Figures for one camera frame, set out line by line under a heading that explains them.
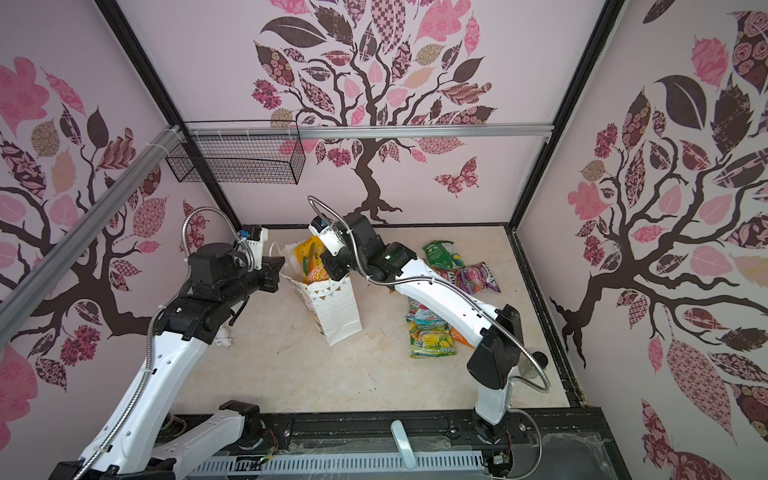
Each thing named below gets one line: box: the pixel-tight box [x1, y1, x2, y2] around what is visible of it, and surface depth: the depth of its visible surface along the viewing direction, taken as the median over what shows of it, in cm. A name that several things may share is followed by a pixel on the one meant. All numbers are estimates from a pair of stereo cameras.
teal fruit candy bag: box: [406, 296, 450, 330], surface depth 92 cm
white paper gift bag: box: [268, 242, 363, 346], surface depth 78 cm
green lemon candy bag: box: [408, 322, 457, 358], surface depth 88 cm
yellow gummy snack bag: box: [294, 236, 330, 285], surface depth 77 cm
